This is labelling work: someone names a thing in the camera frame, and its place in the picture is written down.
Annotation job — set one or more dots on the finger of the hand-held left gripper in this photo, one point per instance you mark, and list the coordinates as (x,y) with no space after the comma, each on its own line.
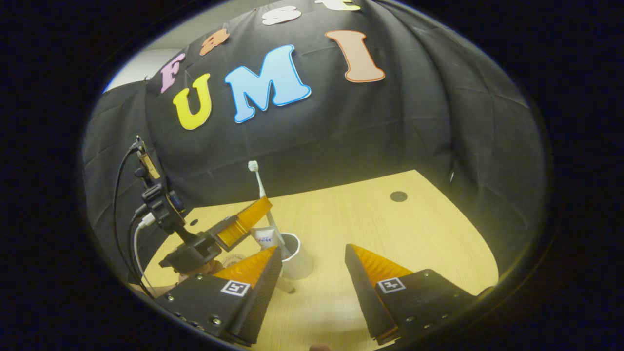
(248,219)

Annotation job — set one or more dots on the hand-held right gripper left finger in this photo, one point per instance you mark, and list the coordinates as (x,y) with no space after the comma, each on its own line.
(253,302)

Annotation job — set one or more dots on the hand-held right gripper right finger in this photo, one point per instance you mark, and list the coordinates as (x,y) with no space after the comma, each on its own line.
(368,302)

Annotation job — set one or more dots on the white toothpaste tube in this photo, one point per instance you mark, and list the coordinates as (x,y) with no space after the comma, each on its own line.
(265,239)

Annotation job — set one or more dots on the round wooden coaster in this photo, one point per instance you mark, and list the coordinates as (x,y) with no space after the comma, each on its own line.
(235,258)

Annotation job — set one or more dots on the pale blue toothbrush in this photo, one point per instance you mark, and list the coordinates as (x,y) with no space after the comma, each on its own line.
(253,166)

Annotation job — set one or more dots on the light wooden desktop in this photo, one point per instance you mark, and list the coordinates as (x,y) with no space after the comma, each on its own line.
(414,234)

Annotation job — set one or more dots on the black backdrop cloth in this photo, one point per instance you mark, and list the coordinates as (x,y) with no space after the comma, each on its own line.
(365,126)

